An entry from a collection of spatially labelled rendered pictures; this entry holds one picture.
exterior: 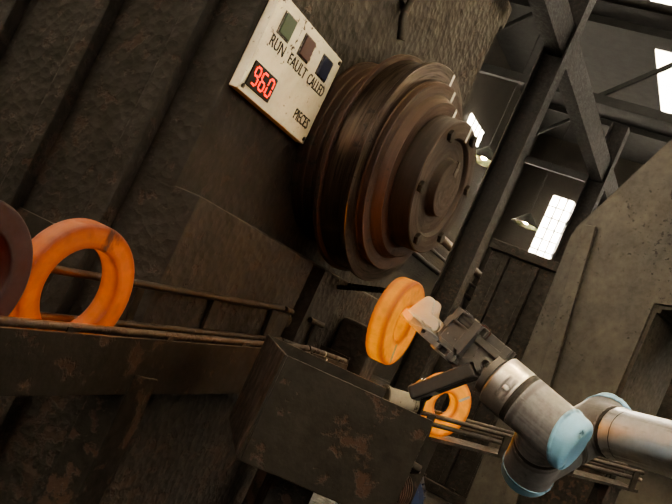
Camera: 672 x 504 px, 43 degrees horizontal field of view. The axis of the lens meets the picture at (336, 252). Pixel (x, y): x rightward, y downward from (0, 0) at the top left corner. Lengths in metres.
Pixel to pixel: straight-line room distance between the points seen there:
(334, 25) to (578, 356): 2.99
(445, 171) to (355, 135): 0.21
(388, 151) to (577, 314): 2.92
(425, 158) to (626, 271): 2.88
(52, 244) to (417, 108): 0.83
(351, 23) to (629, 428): 0.90
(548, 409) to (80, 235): 0.73
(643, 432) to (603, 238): 3.13
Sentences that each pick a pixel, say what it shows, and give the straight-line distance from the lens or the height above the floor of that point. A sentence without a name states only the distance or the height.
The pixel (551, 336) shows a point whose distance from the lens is 4.41.
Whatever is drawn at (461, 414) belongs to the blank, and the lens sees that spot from 2.12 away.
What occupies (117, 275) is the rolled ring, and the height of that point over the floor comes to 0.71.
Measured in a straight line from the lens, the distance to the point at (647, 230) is 4.45.
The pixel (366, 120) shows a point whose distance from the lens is 1.58.
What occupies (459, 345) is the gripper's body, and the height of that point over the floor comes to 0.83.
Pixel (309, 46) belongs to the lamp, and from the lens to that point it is 1.56.
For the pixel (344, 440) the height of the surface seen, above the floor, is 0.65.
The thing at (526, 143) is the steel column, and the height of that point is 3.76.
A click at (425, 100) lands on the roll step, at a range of 1.68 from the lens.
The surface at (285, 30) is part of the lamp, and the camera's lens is 1.48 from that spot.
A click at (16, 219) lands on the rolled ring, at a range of 1.02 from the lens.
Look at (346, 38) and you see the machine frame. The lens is 1.70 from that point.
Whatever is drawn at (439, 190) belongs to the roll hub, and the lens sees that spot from 1.69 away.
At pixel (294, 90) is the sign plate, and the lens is 1.56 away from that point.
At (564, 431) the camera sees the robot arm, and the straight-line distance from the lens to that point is 1.34.
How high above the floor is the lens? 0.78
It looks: 4 degrees up
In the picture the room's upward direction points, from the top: 25 degrees clockwise
